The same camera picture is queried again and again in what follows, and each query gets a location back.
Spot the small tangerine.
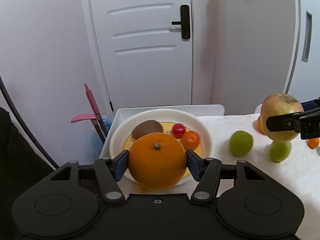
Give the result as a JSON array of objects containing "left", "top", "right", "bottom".
[
  {"left": 307, "top": 138, "right": 319, "bottom": 149},
  {"left": 180, "top": 131, "right": 200, "bottom": 150}
]

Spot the yellowish old apple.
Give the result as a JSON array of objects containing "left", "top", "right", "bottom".
[{"left": 260, "top": 93, "right": 304, "bottom": 142}]

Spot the green apple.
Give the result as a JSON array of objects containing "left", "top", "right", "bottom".
[
  {"left": 229, "top": 131, "right": 253, "bottom": 157},
  {"left": 269, "top": 141, "right": 292, "bottom": 163}
]

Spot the small tangerine front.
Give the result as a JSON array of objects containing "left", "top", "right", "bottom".
[{"left": 180, "top": 131, "right": 200, "bottom": 150}]

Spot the large orange front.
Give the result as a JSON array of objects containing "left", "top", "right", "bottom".
[{"left": 129, "top": 132, "right": 187, "bottom": 190}]

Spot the red cherry tomato front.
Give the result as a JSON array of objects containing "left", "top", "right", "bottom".
[{"left": 171, "top": 124, "right": 186, "bottom": 139}]

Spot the brown kiwi fruit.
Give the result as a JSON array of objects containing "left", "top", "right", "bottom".
[{"left": 132, "top": 120, "right": 163, "bottom": 140}]

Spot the white wardrobe sliding door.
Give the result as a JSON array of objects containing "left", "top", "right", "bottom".
[{"left": 284, "top": 0, "right": 319, "bottom": 102}]

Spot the cream duck pattern plate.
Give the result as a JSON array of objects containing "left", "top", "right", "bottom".
[{"left": 108, "top": 108, "right": 213, "bottom": 186}]

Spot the pink dustpan broom set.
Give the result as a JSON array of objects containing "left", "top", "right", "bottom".
[{"left": 71, "top": 83, "right": 108, "bottom": 142}]

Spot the person black clothing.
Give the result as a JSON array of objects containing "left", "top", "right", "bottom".
[{"left": 1, "top": 108, "right": 53, "bottom": 239}]

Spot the black curved cable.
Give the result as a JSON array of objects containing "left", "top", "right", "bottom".
[{"left": 0, "top": 74, "right": 61, "bottom": 169}]

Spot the black door handle lock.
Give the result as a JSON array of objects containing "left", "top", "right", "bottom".
[{"left": 171, "top": 4, "right": 191, "bottom": 40}]

